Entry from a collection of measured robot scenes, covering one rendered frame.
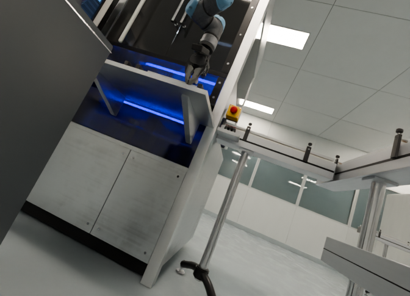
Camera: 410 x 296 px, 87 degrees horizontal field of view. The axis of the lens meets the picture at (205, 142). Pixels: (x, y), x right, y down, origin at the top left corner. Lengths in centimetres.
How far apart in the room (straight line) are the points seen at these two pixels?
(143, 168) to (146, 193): 14
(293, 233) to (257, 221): 87
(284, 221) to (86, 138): 514
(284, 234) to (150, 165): 500
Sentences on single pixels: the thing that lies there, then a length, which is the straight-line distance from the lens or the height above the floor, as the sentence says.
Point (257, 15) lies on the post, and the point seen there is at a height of 167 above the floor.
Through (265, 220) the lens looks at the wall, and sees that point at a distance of 582.
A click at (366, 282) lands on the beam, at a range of 101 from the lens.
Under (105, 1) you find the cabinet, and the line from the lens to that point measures 181.
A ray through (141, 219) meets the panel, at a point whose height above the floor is 27.
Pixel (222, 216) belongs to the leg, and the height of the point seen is 43.
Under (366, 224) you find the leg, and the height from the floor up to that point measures 65.
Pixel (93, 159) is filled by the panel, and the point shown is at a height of 44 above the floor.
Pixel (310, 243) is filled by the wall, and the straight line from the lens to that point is 611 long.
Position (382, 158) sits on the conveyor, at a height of 90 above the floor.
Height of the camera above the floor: 53
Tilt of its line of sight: 12 degrees up
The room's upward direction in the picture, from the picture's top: 23 degrees clockwise
